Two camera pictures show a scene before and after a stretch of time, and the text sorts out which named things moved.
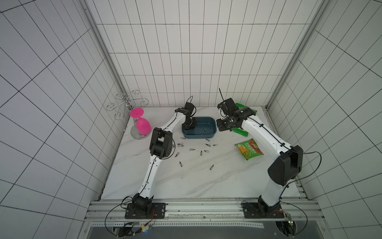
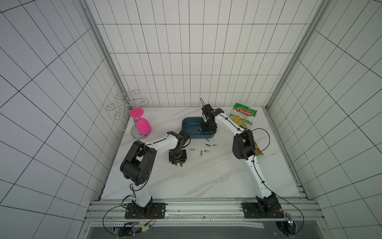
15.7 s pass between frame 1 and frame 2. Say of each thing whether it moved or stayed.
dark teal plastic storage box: stayed
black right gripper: moved
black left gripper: moved
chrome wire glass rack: stayed
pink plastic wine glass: stayed
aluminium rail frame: stayed
